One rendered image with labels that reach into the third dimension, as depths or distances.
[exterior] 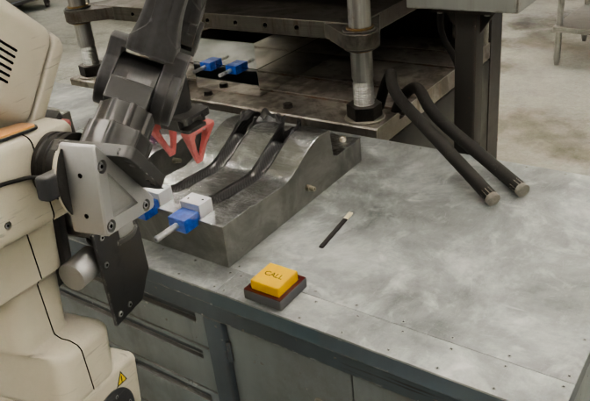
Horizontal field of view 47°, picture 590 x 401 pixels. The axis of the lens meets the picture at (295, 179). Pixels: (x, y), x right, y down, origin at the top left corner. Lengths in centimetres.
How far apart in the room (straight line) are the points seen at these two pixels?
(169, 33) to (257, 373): 77
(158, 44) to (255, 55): 126
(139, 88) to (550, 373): 69
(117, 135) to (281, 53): 145
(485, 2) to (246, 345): 101
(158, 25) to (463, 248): 71
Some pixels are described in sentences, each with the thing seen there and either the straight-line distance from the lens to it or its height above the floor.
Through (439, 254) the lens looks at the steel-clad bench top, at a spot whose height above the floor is 80.
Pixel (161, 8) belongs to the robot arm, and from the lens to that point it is 87.
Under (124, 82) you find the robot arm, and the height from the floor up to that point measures 126.
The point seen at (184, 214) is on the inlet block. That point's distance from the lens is 128.
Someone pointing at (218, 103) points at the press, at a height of 78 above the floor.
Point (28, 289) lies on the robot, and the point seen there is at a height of 100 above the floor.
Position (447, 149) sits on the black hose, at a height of 86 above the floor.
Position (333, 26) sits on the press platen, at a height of 104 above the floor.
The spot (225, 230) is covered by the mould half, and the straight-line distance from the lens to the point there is 125.
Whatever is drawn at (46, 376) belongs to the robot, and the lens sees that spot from 105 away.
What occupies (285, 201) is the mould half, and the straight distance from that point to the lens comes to 139.
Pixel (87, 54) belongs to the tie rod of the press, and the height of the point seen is 87.
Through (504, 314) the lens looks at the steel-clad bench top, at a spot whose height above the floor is 80.
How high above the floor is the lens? 151
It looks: 27 degrees down
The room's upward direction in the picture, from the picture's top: 6 degrees counter-clockwise
